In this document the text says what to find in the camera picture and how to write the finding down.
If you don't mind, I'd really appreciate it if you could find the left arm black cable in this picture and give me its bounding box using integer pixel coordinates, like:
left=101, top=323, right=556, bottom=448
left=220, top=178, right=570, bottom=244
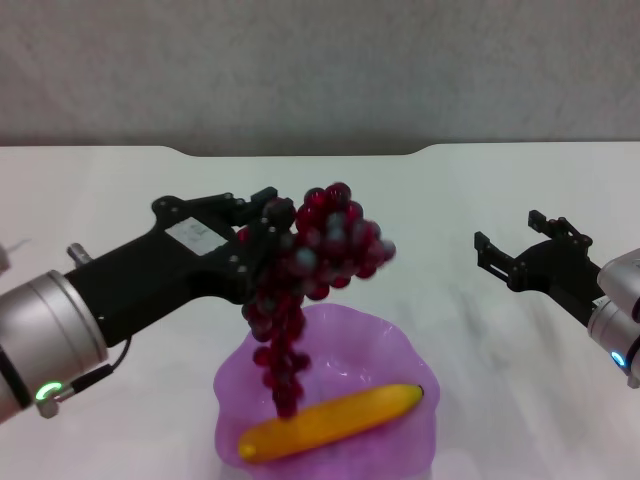
left=37, top=333, right=134, bottom=419

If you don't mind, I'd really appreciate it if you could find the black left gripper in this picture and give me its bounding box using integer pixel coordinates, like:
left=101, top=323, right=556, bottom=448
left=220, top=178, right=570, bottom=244
left=63, top=186, right=297, bottom=350

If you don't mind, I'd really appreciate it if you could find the yellow artificial banana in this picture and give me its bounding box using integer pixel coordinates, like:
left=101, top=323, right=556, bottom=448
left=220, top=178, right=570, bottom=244
left=237, top=383, right=425, bottom=465

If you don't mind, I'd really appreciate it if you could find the purple wavy plastic plate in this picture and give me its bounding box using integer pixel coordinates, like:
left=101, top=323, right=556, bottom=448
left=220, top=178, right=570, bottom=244
left=213, top=303, right=441, bottom=480

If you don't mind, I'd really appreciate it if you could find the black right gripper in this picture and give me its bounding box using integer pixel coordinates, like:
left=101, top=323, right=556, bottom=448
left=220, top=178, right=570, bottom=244
left=473, top=209, right=604, bottom=331

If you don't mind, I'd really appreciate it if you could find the red artificial grape bunch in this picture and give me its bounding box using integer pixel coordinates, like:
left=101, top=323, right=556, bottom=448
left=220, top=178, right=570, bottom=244
left=234, top=182, right=398, bottom=420

